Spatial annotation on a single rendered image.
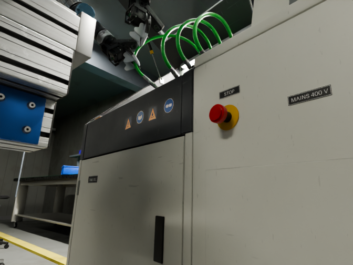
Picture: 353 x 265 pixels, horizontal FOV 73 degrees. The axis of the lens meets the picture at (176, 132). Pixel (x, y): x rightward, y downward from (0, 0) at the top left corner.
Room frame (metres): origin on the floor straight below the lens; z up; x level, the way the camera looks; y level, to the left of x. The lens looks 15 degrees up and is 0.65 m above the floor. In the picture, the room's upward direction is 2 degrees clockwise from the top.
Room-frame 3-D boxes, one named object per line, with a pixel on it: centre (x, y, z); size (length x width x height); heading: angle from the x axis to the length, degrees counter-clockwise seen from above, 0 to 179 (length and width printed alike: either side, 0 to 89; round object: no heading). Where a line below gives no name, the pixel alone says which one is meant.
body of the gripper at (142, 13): (0.83, 0.17, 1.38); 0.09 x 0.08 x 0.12; 131
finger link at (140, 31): (0.82, 0.16, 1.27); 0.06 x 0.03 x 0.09; 131
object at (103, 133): (0.80, 0.18, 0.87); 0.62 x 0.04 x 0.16; 41
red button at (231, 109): (0.44, -0.09, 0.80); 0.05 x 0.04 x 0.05; 41
